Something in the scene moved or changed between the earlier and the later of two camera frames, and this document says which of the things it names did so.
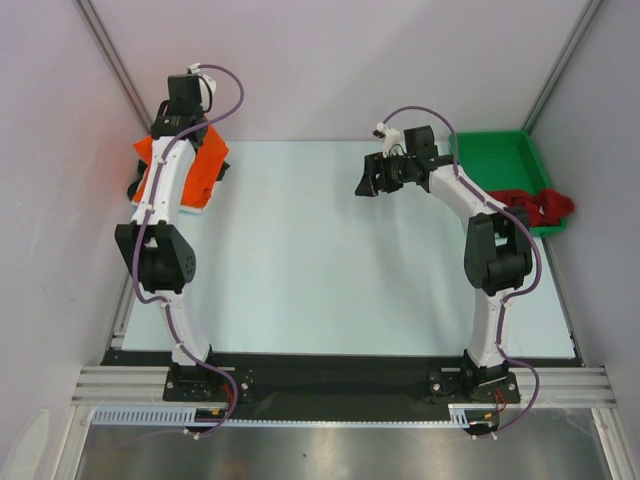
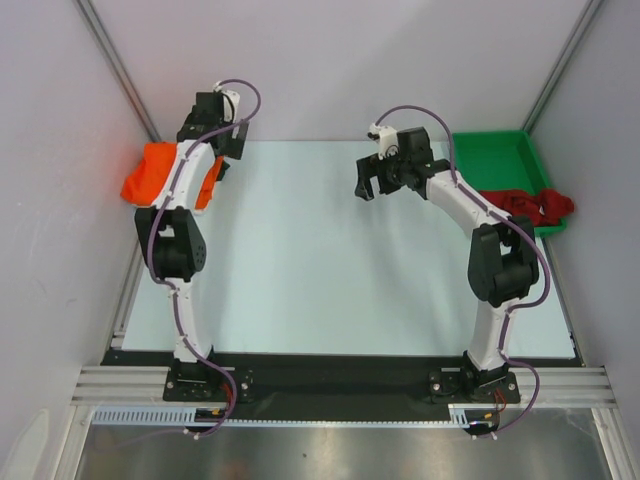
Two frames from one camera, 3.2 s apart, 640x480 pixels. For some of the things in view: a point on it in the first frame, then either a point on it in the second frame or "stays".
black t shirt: [133, 186] to [222, 169]
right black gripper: [379, 170] stays
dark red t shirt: [543, 207] stays
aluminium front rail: [128, 387] stays
